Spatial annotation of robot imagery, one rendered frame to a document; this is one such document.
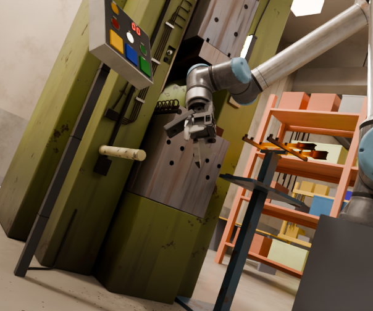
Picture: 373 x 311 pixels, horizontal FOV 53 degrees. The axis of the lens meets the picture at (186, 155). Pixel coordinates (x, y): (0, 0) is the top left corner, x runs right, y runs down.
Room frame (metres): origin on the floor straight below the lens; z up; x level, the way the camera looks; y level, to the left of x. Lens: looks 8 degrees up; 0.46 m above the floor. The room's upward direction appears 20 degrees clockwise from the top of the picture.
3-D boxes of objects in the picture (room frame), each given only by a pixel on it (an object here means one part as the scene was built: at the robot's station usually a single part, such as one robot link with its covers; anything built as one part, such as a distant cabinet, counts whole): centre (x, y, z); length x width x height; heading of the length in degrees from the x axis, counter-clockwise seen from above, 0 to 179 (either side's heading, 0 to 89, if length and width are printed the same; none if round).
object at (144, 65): (1.62, 0.31, 1.01); 0.07 x 0.05 x 0.07; 146
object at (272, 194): (2.12, -0.46, 0.74); 0.40 x 0.30 x 0.02; 119
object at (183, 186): (2.19, 0.10, 0.69); 0.56 x 0.38 x 0.45; 31
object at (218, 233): (7.05, -1.58, 0.32); 1.23 x 0.62 x 0.65; 44
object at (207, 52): (2.15, 0.15, 1.32); 0.42 x 0.20 x 0.10; 31
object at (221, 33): (2.17, 0.11, 1.56); 0.42 x 0.39 x 0.40; 31
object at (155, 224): (2.19, 0.10, 0.23); 0.56 x 0.38 x 0.47; 31
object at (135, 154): (1.72, 0.29, 0.62); 0.44 x 0.05 x 0.05; 31
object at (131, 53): (1.54, 0.37, 1.01); 0.07 x 0.05 x 0.07; 146
